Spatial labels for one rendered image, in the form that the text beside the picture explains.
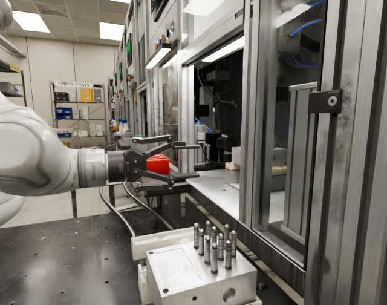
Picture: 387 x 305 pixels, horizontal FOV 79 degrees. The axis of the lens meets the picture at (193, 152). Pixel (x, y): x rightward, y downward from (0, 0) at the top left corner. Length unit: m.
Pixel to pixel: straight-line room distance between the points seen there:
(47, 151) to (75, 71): 7.86
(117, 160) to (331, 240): 0.43
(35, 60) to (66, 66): 0.76
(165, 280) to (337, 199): 0.22
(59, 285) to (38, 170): 0.46
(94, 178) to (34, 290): 0.36
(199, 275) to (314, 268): 0.15
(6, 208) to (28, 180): 0.58
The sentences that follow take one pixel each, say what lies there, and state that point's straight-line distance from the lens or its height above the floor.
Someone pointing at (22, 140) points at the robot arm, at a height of 1.09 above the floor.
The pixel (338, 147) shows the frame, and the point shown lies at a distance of 0.31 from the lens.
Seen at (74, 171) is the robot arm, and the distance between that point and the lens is 0.55.
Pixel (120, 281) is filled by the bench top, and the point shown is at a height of 0.68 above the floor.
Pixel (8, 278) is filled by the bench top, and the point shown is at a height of 0.68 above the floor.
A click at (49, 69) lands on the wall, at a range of 8.31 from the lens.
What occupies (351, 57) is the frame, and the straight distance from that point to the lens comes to 0.32.
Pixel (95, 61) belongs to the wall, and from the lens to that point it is 8.25.
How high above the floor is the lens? 1.12
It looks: 9 degrees down
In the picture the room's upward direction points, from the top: straight up
